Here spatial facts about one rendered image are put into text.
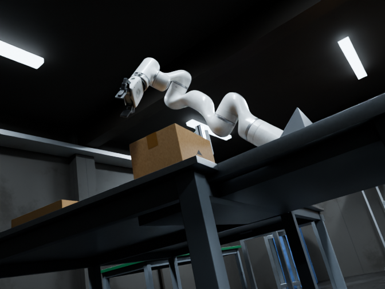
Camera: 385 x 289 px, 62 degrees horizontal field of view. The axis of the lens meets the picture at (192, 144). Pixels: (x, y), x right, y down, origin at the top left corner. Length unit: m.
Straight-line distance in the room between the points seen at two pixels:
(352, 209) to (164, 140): 5.37
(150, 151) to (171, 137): 0.11
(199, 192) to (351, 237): 5.69
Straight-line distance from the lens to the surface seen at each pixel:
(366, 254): 6.40
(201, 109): 1.70
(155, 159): 1.29
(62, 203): 1.14
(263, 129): 1.50
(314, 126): 0.81
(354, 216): 6.40
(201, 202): 0.81
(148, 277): 3.33
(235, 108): 1.59
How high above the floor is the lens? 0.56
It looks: 21 degrees up
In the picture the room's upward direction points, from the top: 12 degrees counter-clockwise
